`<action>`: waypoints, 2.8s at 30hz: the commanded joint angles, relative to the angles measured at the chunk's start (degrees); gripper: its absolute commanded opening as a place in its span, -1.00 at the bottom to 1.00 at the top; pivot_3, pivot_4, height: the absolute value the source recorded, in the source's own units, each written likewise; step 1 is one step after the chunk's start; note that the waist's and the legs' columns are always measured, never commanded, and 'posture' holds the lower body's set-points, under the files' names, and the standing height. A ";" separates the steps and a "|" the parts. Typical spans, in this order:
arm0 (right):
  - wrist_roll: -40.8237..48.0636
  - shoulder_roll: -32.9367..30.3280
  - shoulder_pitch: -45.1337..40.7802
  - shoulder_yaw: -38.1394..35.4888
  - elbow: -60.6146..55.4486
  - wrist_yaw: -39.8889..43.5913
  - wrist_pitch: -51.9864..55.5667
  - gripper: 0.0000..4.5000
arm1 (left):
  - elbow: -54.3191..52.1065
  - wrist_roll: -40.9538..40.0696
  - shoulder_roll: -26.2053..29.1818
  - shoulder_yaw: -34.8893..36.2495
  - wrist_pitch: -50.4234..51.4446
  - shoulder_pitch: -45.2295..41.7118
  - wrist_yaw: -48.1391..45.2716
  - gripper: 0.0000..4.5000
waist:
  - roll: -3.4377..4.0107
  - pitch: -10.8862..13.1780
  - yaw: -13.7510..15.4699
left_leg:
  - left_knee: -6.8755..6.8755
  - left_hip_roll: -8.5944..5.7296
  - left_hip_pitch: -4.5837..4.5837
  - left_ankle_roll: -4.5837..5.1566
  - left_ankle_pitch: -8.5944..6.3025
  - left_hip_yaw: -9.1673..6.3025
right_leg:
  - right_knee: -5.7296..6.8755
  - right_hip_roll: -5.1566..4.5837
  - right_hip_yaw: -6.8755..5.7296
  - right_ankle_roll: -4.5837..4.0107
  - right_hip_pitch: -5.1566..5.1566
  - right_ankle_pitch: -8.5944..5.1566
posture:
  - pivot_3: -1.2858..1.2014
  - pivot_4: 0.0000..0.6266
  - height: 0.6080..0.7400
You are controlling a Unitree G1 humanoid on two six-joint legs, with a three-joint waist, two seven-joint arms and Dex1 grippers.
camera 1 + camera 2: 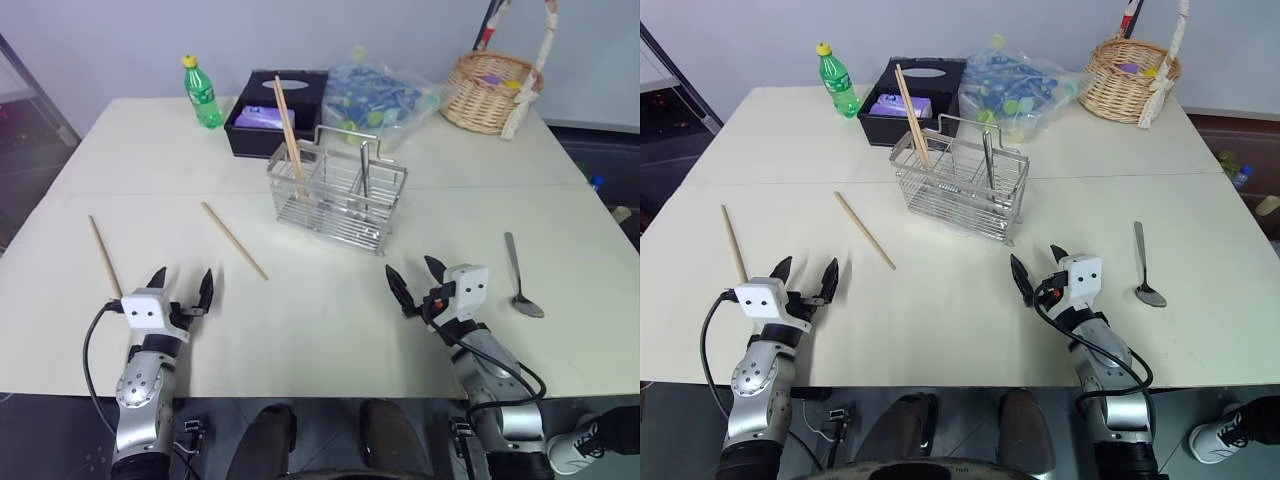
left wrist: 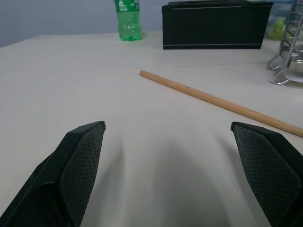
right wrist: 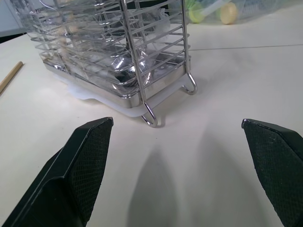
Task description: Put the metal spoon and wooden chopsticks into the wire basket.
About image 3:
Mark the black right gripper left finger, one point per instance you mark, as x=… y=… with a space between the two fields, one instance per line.
x=71 y=179

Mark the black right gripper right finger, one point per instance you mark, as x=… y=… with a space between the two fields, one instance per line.
x=277 y=170

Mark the white plastic base mat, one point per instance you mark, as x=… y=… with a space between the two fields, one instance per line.
x=132 y=110

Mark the steel drip tray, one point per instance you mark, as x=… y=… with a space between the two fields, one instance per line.
x=123 y=94

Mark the wooden chopstick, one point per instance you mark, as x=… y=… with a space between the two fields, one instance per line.
x=10 y=76

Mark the clear bag of toys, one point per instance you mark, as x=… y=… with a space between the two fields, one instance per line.
x=246 y=10

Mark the pale yellow round toy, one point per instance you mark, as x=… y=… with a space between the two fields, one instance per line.
x=229 y=13

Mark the green round toy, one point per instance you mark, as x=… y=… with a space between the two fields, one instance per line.
x=195 y=14

